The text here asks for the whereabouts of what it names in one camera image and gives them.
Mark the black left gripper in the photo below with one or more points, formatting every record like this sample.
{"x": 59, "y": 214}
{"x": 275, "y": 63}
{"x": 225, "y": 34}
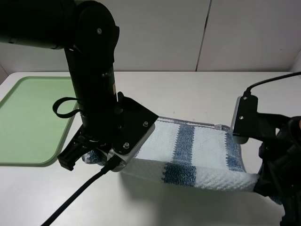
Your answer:
{"x": 85, "y": 140}

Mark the blue white striped towel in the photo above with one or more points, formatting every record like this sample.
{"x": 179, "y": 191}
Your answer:
{"x": 192, "y": 154}

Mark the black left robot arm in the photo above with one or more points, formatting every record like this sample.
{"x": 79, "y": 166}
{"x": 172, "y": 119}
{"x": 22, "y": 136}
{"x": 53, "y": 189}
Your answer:
{"x": 86, "y": 31}

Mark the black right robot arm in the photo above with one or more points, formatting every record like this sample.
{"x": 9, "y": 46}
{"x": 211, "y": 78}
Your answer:
{"x": 280, "y": 173}

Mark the green plastic tray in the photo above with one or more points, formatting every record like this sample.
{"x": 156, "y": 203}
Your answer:
{"x": 30, "y": 132}

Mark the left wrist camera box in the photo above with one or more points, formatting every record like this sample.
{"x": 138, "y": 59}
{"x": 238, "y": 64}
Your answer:
{"x": 136, "y": 124}

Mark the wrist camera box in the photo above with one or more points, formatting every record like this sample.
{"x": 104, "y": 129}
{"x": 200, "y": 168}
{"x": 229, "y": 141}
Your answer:
{"x": 247, "y": 122}
{"x": 136, "y": 124}

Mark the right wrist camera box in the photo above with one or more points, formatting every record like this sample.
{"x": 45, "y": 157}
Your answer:
{"x": 247, "y": 122}

